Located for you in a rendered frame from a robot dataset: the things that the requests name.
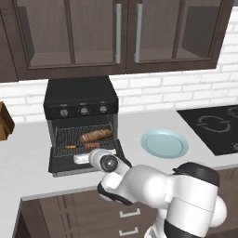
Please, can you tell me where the black toaster oven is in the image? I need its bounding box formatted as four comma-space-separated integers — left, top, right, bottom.
43, 75, 120, 157

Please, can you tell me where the dark brown plain cupboard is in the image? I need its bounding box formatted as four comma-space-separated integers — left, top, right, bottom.
0, 0, 19, 84

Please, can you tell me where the dark brown drawer front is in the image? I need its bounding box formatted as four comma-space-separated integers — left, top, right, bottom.
65, 188, 162, 225
66, 220, 156, 238

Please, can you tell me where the brown wooden knife block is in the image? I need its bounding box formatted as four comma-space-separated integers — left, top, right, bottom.
0, 100, 16, 142

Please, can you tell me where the pale blue plate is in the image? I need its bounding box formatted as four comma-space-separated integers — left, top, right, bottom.
139, 128, 190, 160

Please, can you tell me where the white drawer handle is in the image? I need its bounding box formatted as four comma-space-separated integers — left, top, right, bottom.
118, 207, 141, 218
118, 226, 139, 238

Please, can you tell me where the dark brown lower cupboard door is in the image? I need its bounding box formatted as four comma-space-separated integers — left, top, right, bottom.
12, 194, 68, 238

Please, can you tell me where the dark glass cupboard door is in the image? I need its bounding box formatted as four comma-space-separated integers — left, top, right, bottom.
11, 0, 127, 82
126, 0, 235, 75

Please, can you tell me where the brown baguette bread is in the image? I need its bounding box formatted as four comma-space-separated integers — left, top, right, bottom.
79, 128, 113, 144

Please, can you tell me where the black toaster oven door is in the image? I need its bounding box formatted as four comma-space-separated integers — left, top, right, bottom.
47, 139, 133, 178

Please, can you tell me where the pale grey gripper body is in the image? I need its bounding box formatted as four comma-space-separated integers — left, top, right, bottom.
73, 153, 93, 165

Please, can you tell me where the grey cupboard door handle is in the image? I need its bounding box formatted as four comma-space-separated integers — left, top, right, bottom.
114, 3, 123, 65
133, 3, 144, 64

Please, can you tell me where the kebab skewer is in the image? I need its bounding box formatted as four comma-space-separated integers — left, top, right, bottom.
64, 141, 102, 152

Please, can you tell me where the black hob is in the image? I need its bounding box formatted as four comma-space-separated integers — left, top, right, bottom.
176, 104, 238, 157

